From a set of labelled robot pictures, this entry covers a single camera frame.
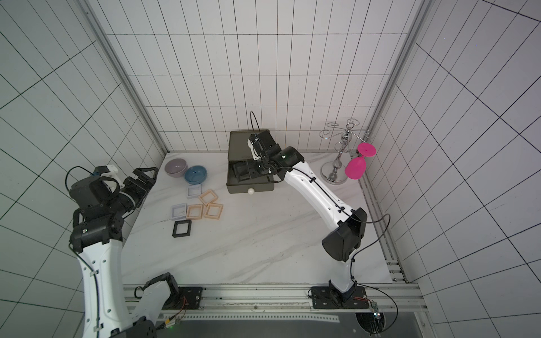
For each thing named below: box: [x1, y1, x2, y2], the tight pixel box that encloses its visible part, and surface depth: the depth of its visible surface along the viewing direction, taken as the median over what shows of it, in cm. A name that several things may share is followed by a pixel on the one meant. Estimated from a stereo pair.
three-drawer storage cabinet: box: [226, 130, 275, 195], surface depth 85 cm
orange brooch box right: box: [203, 202, 225, 220], surface depth 97 cm
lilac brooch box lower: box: [170, 202, 188, 222], surface depth 97 cm
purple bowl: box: [164, 157, 189, 178], surface depth 111 cm
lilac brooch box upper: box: [186, 183, 203, 200], surface depth 105 cm
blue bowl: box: [184, 165, 208, 186], surface depth 109 cm
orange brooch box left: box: [185, 204, 204, 220], surface depth 97 cm
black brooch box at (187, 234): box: [171, 219, 192, 239], surface depth 91 cm
